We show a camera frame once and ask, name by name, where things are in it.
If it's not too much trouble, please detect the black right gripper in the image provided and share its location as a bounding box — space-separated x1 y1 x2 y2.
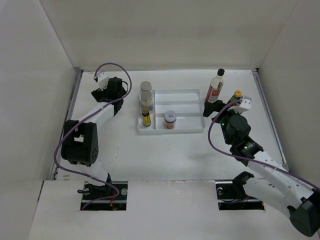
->
203 100 244 145

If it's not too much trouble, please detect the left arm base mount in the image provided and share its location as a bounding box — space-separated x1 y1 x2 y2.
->
77 181 129 211

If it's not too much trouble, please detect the white divided organizer tray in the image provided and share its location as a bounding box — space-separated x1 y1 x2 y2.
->
137 89 206 135

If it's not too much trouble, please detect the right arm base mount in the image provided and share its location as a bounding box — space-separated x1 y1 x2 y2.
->
215 171 265 211

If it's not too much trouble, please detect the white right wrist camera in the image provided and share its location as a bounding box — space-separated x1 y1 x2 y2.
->
231 96 252 114

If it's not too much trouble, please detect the green-label yellow-cap sauce bottle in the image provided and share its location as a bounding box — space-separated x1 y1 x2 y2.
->
227 90 242 104

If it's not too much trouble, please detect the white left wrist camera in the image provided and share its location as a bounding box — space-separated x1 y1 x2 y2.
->
95 72 109 91

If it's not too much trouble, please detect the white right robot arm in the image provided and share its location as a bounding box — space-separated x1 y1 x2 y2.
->
203 96 320 237

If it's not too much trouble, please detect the tall soy sauce bottle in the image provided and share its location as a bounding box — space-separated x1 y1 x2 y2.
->
205 68 225 104

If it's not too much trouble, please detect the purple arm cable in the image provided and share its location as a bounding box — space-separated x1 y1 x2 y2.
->
207 99 320 191
53 62 132 210

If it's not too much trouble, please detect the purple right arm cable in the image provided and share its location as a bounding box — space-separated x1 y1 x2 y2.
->
207 99 320 191

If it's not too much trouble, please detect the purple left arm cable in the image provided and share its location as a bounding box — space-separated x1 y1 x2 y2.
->
53 62 132 210

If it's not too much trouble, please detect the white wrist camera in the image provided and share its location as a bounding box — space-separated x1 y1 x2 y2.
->
95 72 109 91
231 96 252 114

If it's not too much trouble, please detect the silver-lid jar blue label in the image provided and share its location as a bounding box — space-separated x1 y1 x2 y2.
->
140 81 152 92

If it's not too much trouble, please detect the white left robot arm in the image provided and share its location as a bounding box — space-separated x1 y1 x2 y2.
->
59 76 127 200

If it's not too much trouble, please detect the small gold-cap bottle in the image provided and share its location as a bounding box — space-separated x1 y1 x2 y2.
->
142 106 151 127

